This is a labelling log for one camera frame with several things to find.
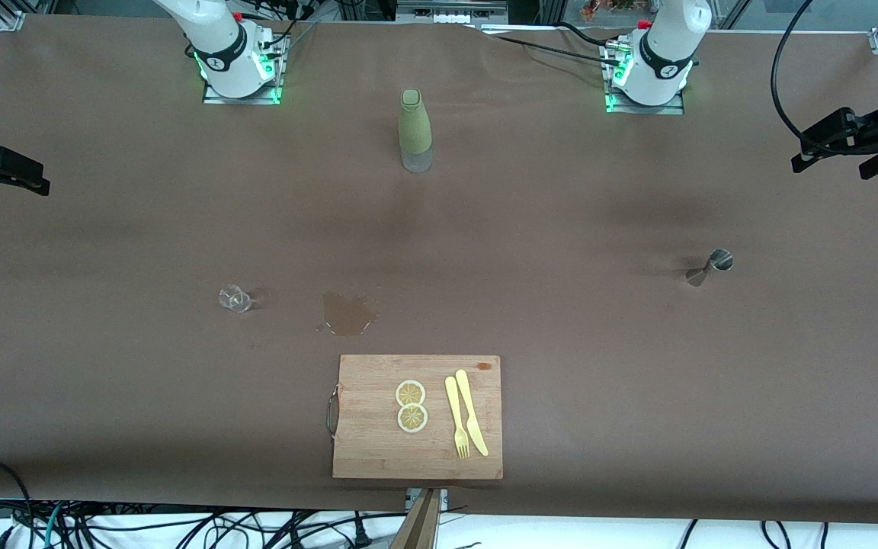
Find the steel jigger measuring cup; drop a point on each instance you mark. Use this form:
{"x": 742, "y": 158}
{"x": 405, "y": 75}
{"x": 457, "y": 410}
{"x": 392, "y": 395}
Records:
{"x": 721, "y": 261}

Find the clear glass shaker cup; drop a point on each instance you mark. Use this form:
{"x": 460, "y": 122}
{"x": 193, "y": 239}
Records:
{"x": 235, "y": 300}

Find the brown liquid spill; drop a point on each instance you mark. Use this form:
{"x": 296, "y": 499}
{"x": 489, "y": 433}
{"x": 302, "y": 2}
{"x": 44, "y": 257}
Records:
{"x": 344, "y": 313}

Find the green sleeved bottle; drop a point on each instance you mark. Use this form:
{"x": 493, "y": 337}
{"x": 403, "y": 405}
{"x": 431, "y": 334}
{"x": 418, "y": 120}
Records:
{"x": 414, "y": 130}

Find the grey equipment box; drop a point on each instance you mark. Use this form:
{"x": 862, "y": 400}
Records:
{"x": 447, "y": 11}

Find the lemon slice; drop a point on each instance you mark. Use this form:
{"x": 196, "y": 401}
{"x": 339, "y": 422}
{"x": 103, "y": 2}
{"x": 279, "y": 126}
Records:
{"x": 410, "y": 393}
{"x": 412, "y": 418}

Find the wooden cutting board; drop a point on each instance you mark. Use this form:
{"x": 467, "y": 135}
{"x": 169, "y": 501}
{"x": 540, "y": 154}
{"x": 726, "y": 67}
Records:
{"x": 378, "y": 442}

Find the yellow plastic knife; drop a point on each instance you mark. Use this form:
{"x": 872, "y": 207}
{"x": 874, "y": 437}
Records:
{"x": 466, "y": 400}

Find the yellow plastic fork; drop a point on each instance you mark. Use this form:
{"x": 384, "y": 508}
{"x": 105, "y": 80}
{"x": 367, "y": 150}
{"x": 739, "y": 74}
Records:
{"x": 452, "y": 404}

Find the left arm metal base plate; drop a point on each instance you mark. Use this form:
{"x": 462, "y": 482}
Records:
{"x": 645, "y": 109}

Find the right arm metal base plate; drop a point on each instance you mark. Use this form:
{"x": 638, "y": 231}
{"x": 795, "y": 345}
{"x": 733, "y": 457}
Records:
{"x": 256, "y": 100}

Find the wooden post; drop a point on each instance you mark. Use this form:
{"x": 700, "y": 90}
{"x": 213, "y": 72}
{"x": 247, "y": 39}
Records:
{"x": 420, "y": 526}

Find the small metal bracket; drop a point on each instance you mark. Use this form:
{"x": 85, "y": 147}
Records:
{"x": 444, "y": 497}

